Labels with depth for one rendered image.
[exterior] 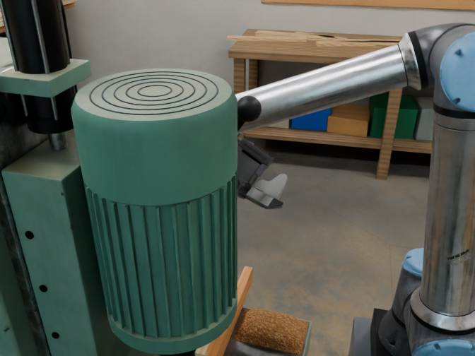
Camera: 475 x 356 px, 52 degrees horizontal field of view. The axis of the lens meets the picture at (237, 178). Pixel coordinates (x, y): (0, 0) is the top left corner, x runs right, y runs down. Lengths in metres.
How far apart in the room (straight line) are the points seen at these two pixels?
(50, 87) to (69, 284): 0.25
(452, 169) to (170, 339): 0.58
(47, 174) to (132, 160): 0.13
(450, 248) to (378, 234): 1.95
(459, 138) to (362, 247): 1.97
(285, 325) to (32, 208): 0.60
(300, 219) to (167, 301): 2.46
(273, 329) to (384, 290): 1.60
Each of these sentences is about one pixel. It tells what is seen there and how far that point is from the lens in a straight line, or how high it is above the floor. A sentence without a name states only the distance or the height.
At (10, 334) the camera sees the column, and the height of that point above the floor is 1.19.
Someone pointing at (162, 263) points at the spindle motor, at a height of 1.34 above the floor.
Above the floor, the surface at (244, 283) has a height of 0.94.
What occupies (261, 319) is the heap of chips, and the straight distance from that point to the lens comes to 1.04.
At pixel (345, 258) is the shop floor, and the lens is 2.73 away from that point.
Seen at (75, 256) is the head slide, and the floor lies 1.32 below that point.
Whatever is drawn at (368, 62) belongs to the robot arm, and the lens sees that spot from 1.02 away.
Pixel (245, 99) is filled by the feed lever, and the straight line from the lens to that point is 0.64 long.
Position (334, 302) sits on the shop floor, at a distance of 2.47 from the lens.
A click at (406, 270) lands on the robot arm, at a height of 0.88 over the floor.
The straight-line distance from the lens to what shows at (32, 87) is 0.56.
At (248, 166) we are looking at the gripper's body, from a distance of 0.78.
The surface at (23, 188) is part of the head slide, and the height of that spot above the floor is 1.40.
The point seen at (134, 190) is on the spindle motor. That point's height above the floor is 1.43.
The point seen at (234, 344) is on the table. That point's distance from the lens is 1.04.
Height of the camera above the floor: 1.68
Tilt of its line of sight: 29 degrees down
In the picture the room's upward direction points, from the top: straight up
